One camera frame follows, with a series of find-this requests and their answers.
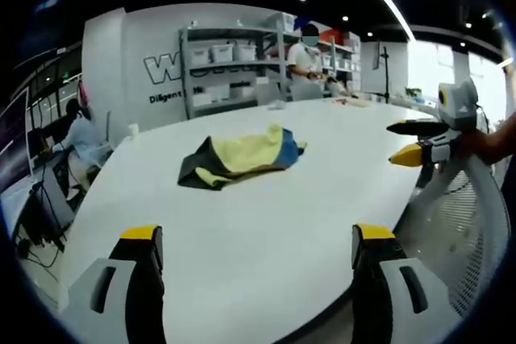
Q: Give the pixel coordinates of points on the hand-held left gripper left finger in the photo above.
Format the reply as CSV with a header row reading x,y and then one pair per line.
x,y
121,279

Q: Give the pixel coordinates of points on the white mesh office chair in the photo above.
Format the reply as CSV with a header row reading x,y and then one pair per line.
x,y
459,231

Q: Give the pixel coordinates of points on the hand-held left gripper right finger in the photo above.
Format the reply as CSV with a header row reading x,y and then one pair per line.
x,y
387,279

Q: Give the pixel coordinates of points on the white storage bin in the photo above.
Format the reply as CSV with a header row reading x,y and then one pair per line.
x,y
245,51
222,53
199,56

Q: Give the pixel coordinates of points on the black tripod stand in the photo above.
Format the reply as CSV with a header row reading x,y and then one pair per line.
x,y
48,207

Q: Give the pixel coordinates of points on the yellow blue grey garment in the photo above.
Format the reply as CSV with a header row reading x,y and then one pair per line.
x,y
242,150

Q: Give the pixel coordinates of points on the grey metal storage shelf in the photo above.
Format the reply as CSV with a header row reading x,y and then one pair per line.
x,y
238,70

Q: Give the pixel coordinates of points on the small white cup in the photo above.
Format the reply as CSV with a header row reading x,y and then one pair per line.
x,y
133,131

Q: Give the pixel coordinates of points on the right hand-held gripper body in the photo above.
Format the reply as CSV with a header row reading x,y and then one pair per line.
x,y
455,118

